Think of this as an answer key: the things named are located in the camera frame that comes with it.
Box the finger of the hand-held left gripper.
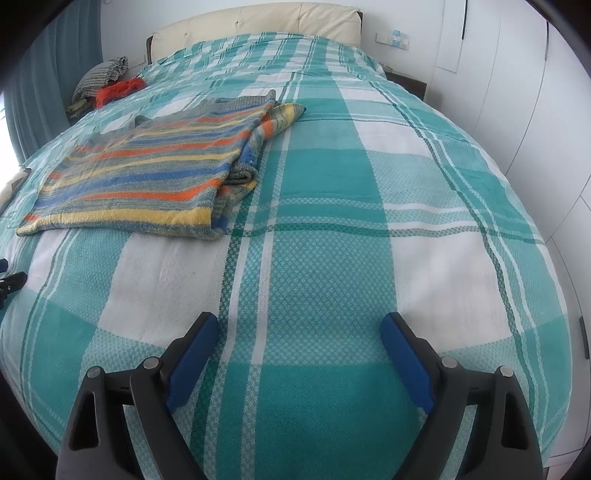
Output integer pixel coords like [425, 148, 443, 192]
[0, 259, 28, 296]

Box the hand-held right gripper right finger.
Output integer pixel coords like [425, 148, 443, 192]
[379, 311, 544, 480]

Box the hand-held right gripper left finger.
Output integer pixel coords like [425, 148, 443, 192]
[54, 311, 221, 480]

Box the striped knit sweater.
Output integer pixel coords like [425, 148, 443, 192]
[16, 90, 307, 241]

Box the teal plaid blanket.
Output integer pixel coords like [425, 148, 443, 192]
[0, 32, 573, 480]

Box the teal curtain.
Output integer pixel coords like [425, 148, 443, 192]
[0, 0, 105, 162]

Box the red knit cloth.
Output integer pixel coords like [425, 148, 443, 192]
[95, 77, 147, 109]

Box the grey checked cloth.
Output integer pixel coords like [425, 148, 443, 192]
[71, 56, 129, 103]

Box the dark wooden nightstand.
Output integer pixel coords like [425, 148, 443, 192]
[384, 71, 428, 100]

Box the cream padded headboard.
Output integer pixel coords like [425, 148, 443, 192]
[145, 2, 363, 63]

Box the dark wardrobe handle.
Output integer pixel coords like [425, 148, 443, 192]
[577, 316, 591, 361]

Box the white wall socket panel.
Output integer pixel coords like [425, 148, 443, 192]
[375, 29, 411, 49]

